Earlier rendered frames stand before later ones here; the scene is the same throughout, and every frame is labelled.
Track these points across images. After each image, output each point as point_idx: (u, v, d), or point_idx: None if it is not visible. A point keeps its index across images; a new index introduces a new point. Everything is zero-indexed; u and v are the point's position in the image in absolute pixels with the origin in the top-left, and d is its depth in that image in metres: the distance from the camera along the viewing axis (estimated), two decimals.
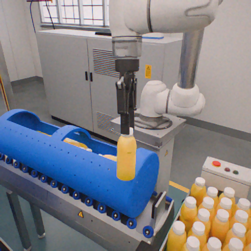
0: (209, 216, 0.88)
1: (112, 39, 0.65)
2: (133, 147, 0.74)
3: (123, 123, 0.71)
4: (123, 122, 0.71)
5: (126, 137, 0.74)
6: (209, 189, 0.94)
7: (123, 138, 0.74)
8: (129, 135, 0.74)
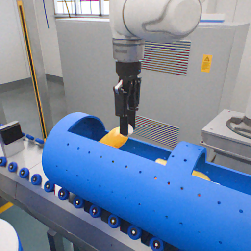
0: None
1: (112, 40, 0.62)
2: (122, 144, 0.78)
3: (121, 125, 0.71)
4: (121, 123, 0.71)
5: (122, 135, 0.75)
6: None
7: (119, 134, 0.75)
8: None
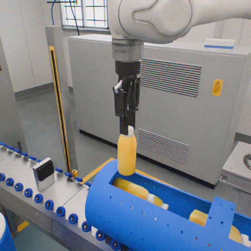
0: None
1: (112, 40, 0.62)
2: None
3: (121, 125, 0.71)
4: (121, 123, 0.71)
5: None
6: None
7: None
8: None
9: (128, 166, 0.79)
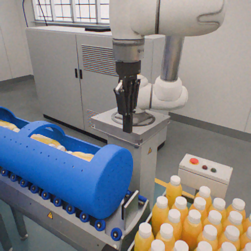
0: (182, 217, 0.82)
1: (143, 39, 0.63)
2: None
3: None
4: None
5: None
6: (5, 128, 1.17)
7: None
8: None
9: None
